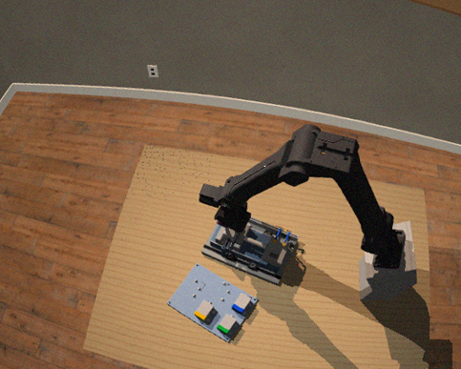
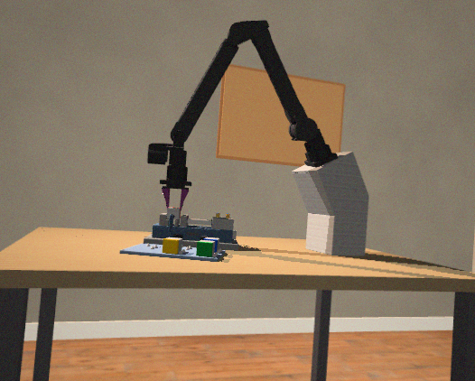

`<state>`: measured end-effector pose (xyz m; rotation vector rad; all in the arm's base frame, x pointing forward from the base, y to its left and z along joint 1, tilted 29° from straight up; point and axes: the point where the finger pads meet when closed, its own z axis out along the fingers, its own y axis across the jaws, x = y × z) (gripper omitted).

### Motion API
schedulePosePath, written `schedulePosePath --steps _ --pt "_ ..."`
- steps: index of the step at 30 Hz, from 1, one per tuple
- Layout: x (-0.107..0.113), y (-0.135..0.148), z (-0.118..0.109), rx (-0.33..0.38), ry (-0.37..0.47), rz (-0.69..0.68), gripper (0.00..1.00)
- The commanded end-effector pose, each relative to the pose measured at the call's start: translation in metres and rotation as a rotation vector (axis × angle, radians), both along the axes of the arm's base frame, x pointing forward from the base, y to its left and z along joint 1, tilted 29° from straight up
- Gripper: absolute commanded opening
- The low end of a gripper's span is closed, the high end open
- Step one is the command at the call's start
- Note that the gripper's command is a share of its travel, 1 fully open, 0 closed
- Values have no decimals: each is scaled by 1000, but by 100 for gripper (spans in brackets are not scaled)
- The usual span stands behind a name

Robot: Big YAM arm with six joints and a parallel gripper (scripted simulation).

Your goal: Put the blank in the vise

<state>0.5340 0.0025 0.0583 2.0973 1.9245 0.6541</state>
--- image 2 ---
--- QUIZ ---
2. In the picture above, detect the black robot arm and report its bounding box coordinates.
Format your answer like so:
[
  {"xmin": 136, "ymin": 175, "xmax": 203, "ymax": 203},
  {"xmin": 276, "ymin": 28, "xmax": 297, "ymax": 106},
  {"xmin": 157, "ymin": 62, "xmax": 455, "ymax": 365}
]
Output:
[{"xmin": 147, "ymin": 20, "xmax": 338, "ymax": 167}]

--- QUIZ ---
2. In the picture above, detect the beige block with yellow end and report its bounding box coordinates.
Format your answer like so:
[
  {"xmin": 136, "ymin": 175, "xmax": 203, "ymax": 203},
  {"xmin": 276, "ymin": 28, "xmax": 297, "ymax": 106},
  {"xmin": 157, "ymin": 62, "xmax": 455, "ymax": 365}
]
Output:
[{"xmin": 162, "ymin": 237, "xmax": 182, "ymax": 254}]

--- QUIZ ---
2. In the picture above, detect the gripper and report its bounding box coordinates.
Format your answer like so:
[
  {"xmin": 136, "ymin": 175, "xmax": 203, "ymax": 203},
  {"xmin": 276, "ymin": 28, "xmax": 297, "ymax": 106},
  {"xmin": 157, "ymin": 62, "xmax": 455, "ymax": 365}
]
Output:
[{"xmin": 160, "ymin": 164, "xmax": 191, "ymax": 211}]

